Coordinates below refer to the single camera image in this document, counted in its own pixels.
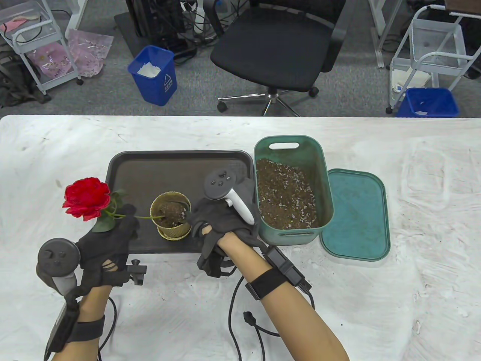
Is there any person's left hand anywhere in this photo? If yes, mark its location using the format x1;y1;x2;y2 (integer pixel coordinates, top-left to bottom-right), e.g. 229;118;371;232
75;204;140;289

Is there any person's right hand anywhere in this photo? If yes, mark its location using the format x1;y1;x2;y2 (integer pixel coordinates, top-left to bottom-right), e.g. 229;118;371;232
186;179;267;279

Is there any yellow ribbed flower pot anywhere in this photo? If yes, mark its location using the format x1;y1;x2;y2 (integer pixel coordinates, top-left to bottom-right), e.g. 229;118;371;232
150;191;194;240

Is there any red artificial rose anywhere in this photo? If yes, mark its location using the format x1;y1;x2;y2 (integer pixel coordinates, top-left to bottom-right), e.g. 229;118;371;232
62;177;166;233

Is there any teal plastic box lid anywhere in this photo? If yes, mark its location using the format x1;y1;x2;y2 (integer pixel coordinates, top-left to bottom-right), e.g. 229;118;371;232
321;168;391;262

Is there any person's right forearm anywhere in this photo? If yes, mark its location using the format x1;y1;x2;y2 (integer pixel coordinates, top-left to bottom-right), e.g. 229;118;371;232
217;231;350;361

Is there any person's left forearm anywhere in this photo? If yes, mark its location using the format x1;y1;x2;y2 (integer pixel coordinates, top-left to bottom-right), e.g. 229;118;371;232
51;286;113;361

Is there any white grey hand controller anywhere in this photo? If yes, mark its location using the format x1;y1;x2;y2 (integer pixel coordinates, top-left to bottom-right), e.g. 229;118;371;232
204;168;256;225

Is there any dark grey hand controller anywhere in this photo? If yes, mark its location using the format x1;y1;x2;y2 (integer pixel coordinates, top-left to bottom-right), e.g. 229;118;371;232
36;238;81;297

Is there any dark brown plastic tray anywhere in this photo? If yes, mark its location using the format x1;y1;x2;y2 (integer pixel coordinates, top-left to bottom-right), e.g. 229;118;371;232
104;150;257;254

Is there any teal plastic storage box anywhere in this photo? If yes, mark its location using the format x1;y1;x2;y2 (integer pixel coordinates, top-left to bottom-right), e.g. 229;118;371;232
254;135;335;246

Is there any blue bin with white symbol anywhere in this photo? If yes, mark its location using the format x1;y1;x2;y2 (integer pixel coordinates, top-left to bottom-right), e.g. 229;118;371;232
127;45;178;107

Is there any white crumpled paper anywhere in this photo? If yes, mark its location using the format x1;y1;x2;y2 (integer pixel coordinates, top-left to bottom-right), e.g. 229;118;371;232
136;62;163;78

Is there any black office chair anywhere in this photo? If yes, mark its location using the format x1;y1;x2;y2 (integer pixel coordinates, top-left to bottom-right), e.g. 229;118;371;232
203;0;348;117

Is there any dark green bag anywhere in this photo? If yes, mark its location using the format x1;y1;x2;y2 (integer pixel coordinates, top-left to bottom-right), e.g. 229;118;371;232
0;45;52;108

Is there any pink plastic bag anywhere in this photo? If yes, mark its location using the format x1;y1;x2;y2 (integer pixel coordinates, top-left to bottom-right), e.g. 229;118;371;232
27;41;74;79
66;29;114;78

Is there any white power strip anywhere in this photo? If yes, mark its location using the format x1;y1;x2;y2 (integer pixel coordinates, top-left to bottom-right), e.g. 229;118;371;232
180;0;206;35

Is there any black computer tower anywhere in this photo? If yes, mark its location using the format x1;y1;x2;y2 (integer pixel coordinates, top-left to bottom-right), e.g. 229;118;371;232
125;0;187;51

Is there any white box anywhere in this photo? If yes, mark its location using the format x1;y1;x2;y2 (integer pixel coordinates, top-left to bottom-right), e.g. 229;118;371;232
391;70;431;93

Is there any plain blue plastic bin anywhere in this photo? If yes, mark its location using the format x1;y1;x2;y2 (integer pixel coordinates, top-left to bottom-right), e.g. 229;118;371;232
396;87;460;118

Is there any white desk leg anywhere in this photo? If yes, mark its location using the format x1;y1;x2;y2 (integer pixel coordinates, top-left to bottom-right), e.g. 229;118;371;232
368;0;393;69

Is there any pink paper piece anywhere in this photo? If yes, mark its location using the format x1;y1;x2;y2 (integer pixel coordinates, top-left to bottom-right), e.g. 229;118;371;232
0;18;30;33

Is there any white trolley with clear trays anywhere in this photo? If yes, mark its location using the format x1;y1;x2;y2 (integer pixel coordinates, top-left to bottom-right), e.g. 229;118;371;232
0;0;84;95

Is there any white mesh basket trolley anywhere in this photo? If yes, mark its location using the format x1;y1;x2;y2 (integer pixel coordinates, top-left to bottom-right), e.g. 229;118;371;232
386;6;481;114

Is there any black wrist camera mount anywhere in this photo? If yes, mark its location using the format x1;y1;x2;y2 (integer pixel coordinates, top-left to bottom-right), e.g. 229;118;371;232
197;250;236;279
128;259;148;287

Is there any black cable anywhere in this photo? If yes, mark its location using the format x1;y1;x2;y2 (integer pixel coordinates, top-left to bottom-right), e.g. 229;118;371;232
227;275;316;361
97;297;118;361

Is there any black wrist strap device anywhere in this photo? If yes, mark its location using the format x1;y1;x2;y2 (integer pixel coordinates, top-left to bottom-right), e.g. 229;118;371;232
44;303;106;360
245;245;313;301

